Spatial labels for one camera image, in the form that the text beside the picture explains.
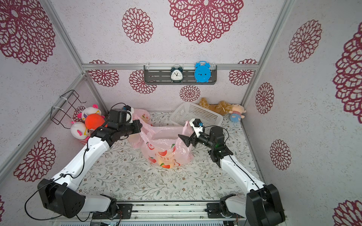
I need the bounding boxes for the white plush toy yellow glasses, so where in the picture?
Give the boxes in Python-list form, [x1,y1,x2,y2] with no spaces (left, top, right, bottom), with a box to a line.
[76,104,102,121]

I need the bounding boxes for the pink plastic bag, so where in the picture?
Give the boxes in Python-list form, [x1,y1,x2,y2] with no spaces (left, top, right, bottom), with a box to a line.
[128,121,193,169]
[133,109,153,126]

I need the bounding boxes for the dark green alarm clock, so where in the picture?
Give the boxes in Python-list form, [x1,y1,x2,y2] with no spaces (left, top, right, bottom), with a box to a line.
[170,67,183,83]

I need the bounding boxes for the black wire wall rack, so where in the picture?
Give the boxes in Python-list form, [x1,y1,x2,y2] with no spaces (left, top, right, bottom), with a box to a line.
[50,89,86,130]

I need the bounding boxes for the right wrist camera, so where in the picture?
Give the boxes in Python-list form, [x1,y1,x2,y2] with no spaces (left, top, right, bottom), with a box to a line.
[189,118,205,137]

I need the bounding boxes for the white pink striped plush toy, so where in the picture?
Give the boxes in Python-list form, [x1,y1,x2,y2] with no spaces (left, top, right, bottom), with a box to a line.
[70,122,91,145]

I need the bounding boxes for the blue alarm clock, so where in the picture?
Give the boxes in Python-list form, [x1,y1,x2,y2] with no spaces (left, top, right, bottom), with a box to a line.
[194,61,211,83]

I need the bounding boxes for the brown plush teddy bear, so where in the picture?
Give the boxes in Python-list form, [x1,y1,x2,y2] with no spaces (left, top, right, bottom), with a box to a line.
[199,98,232,116]

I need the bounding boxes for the small doll blue outfit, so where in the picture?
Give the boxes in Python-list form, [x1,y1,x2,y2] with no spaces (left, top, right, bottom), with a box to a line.
[229,104,247,122]

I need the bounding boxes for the white plastic lattice basket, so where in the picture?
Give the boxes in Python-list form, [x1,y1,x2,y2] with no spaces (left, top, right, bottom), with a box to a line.
[170,102,223,126]

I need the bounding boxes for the grey wall shelf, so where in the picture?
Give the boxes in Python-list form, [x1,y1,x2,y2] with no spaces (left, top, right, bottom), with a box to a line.
[143,65,217,85]

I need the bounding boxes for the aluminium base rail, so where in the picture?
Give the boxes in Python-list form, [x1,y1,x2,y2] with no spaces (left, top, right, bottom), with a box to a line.
[48,201,250,226]

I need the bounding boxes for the orange plush dinosaur toy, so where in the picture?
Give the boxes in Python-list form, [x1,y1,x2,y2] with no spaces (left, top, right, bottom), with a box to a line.
[85,114,105,131]

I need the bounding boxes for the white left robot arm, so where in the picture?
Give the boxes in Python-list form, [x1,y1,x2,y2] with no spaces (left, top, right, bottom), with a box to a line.
[37,105,142,218]

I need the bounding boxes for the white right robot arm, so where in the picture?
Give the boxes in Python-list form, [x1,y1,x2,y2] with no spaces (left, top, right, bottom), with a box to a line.
[178,126,286,226]

